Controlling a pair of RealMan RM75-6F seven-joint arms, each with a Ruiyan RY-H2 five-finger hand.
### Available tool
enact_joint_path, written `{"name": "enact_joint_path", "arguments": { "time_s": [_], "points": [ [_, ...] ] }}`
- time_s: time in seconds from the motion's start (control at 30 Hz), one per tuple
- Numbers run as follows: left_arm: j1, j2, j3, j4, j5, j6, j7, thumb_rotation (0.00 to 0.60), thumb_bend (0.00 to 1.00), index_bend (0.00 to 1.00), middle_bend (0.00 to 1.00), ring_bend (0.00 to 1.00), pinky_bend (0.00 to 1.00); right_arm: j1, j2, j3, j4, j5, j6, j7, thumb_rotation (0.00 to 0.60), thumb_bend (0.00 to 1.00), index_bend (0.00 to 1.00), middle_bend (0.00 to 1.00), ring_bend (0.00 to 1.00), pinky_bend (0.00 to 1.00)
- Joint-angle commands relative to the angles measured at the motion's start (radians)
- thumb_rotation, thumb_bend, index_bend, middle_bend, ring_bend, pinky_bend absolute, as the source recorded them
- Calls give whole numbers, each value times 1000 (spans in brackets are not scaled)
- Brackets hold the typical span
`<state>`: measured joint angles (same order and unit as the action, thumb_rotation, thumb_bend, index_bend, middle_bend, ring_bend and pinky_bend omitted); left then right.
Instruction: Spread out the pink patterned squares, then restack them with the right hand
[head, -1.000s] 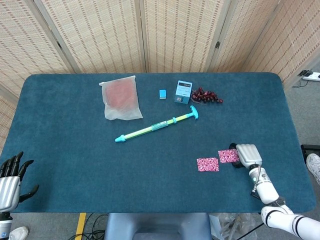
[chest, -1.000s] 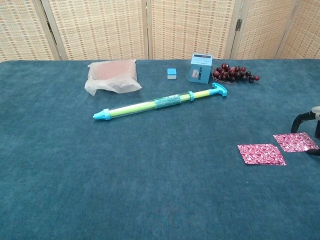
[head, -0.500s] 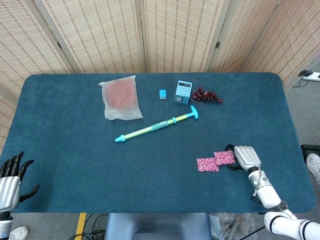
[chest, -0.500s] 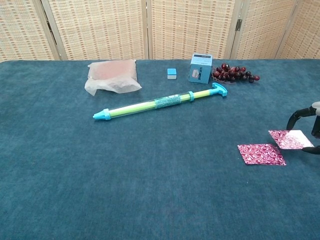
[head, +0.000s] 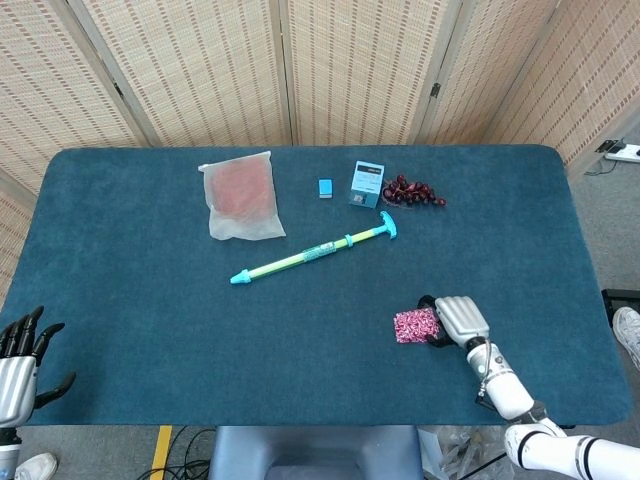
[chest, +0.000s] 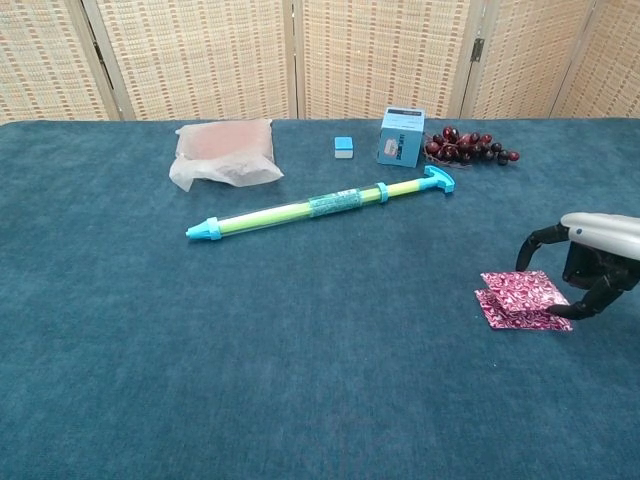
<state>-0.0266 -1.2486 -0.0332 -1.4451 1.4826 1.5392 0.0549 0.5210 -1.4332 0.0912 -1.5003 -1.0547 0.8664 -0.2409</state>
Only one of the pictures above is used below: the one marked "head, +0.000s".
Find crumpled clear plastic bag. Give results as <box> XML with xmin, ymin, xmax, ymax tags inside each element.
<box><xmin>418</xmin><ymin>425</ymin><xmax>511</xmax><ymax>480</ymax></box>

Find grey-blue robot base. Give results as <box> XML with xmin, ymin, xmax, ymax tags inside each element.
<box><xmin>207</xmin><ymin>425</ymin><xmax>425</xmax><ymax>480</ymax></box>

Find woven bamboo folding screen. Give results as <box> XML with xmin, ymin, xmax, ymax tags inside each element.
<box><xmin>0</xmin><ymin>0</ymin><xmax>640</xmax><ymax>306</ymax></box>

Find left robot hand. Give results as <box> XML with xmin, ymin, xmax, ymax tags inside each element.
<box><xmin>0</xmin><ymin>305</ymin><xmax>77</xmax><ymax>429</ymax></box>

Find white power strip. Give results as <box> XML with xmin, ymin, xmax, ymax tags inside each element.
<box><xmin>603</xmin><ymin>143</ymin><xmax>640</xmax><ymax>164</ymax></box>

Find light blue carton box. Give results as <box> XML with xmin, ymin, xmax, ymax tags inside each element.
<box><xmin>348</xmin><ymin>160</ymin><xmax>385</xmax><ymax>209</ymax></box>

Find teal blue table cloth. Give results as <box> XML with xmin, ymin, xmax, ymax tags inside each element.
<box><xmin>9</xmin><ymin>144</ymin><xmax>632</xmax><ymax>428</ymax></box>

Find black floor cables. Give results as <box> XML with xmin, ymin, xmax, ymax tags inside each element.
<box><xmin>137</xmin><ymin>425</ymin><xmax>217</xmax><ymax>480</ymax></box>

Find white sneaker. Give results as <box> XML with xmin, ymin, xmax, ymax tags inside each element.
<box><xmin>613</xmin><ymin>306</ymin><xmax>640</xmax><ymax>359</ymax></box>
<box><xmin>14</xmin><ymin>452</ymin><xmax>59</xmax><ymax>480</ymax></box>

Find dark red grape bunch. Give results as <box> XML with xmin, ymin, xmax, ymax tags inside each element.
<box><xmin>381</xmin><ymin>173</ymin><xmax>448</xmax><ymax>211</ymax></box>

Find teal green toy water pump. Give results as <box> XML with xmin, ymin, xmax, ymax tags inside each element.
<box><xmin>229</xmin><ymin>210</ymin><xmax>399</xmax><ymax>286</ymax></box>

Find translucent bag with pink content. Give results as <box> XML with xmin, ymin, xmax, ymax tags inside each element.
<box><xmin>197</xmin><ymin>151</ymin><xmax>287</xmax><ymax>242</ymax></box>

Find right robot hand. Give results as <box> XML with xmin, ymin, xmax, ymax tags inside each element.
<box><xmin>417</xmin><ymin>294</ymin><xmax>491</xmax><ymax>350</ymax></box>

